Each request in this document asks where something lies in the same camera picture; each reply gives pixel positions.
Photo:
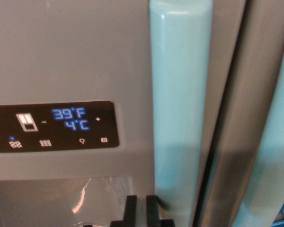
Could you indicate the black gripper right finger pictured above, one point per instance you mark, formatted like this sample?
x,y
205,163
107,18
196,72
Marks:
x,y
152,210

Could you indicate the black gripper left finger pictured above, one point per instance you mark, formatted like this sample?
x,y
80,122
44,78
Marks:
x,y
130,210

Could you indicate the grey fridge door with dispenser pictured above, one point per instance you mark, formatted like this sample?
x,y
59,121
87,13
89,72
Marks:
x,y
68,54

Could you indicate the plain grey fridge door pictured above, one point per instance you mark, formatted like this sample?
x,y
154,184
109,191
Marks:
x,y
246,123

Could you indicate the clear plastic dispenser lever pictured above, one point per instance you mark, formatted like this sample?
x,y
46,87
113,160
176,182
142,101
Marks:
x,y
104,189

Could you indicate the black control panel blue digits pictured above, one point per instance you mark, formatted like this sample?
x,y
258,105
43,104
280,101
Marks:
x,y
59,134

